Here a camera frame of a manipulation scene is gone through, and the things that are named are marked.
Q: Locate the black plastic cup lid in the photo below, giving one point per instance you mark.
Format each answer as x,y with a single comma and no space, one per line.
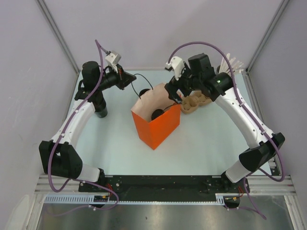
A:
157,113

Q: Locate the dark takeout coffee cup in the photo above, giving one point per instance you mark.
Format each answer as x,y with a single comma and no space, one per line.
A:
157,113

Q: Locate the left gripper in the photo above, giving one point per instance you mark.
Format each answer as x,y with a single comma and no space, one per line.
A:
123,80

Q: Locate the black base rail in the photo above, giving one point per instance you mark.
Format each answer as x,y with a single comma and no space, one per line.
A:
171,188

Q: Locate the white straws bundle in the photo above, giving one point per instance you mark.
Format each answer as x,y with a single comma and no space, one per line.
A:
235,65

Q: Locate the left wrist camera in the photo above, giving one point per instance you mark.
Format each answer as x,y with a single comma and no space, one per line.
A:
112,58

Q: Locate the orange paper bag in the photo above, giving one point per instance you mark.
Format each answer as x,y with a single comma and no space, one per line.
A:
155,115

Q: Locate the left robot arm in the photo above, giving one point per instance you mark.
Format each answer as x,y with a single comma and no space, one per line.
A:
58,156

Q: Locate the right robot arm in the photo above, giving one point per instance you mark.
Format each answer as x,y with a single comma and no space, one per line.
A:
262,142

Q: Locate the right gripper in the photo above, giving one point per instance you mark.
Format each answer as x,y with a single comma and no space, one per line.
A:
172,87

